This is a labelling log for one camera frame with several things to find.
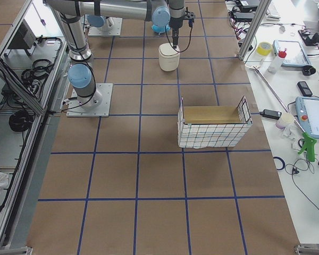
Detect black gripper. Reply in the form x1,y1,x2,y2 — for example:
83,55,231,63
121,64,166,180
172,27,179,48

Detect white small trash can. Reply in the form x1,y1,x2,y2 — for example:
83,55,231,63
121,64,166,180
158,42,180,72

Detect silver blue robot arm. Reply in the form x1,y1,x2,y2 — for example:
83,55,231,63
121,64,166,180
46,1,188,111
83,8,171,47

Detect long metal reacher rod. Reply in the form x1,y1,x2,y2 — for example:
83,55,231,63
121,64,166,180
250,66,306,133

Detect yellow tape roll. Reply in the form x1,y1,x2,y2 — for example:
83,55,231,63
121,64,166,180
256,42,273,56

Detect checkered cloth covered box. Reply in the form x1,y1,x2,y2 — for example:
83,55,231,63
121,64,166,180
178,96,253,149

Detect white bottle red cap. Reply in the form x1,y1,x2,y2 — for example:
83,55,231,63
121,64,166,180
267,49,287,74

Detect black power adapter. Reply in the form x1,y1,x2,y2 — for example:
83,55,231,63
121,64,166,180
259,109,282,120

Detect upper teach pendant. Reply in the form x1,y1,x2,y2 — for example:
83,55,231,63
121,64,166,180
273,40,311,67

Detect teach pendant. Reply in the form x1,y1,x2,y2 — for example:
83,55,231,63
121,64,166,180
273,40,311,67
296,97,319,139

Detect black remote control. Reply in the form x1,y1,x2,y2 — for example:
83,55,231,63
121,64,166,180
297,81,313,97

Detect small white pink jar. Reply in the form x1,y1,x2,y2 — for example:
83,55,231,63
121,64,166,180
275,112,295,129

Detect grey control box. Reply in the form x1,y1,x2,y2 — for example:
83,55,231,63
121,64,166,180
8,19,36,56

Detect lower teach pendant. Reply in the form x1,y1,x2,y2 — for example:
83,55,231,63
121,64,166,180
296,97,319,139

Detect blue tape roll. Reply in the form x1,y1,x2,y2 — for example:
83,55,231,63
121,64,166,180
273,156,286,171

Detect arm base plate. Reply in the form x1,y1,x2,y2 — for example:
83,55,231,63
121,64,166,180
66,83,113,117
88,16,122,37

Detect aluminium frame post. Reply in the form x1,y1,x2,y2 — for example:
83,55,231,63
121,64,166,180
238,0,271,60

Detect green reacher handle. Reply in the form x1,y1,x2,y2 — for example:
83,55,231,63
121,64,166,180
298,132,317,162

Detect coiled black cable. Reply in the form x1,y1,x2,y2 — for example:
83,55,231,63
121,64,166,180
9,109,32,133

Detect black earphone cable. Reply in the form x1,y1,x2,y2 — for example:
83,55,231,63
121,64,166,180
284,156,319,224

